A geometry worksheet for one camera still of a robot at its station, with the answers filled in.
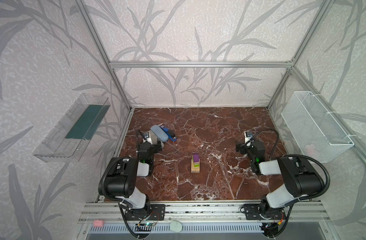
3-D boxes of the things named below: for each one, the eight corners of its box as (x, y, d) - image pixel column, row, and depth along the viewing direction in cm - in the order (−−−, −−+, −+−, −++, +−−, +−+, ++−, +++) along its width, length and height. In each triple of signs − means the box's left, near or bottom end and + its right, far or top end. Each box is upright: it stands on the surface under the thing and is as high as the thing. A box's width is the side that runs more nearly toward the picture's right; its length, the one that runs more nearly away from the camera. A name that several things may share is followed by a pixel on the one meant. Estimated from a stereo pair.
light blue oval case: (163, 143, 102) (162, 140, 99) (151, 130, 109) (150, 127, 106) (169, 139, 104) (168, 136, 101) (157, 126, 112) (156, 123, 109)
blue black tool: (172, 142, 102) (172, 139, 99) (161, 128, 110) (160, 125, 107) (178, 139, 104) (177, 136, 101) (166, 125, 112) (165, 122, 109)
